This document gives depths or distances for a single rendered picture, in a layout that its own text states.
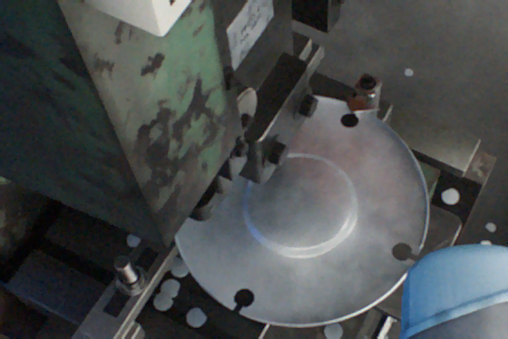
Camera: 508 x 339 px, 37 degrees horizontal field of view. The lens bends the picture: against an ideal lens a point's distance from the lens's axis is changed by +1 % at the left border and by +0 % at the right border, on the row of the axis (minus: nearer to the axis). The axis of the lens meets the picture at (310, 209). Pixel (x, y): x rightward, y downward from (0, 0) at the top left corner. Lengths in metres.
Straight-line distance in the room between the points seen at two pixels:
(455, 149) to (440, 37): 0.97
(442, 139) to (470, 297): 0.69
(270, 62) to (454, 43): 1.34
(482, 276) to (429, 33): 1.65
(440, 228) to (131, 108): 0.51
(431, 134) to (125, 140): 0.71
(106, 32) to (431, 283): 0.20
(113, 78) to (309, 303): 0.47
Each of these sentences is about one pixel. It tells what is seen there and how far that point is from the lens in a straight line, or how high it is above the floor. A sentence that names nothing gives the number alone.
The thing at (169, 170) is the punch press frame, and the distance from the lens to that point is 0.47.
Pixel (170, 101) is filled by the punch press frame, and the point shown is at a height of 1.18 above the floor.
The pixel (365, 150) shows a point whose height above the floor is 0.78.
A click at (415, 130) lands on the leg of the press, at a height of 0.64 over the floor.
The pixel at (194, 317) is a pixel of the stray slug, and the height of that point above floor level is 0.71.
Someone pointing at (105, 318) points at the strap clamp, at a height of 0.75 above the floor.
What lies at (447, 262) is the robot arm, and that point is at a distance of 0.40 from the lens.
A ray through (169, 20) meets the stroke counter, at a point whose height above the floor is 1.30.
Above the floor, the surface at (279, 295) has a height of 0.78.
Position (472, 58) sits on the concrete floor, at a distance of 1.98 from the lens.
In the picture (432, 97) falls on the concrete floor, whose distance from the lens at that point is 1.89.
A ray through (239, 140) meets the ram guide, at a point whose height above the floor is 1.04.
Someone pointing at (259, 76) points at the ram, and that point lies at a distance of 0.68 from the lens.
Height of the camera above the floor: 1.53
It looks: 64 degrees down
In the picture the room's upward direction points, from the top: straight up
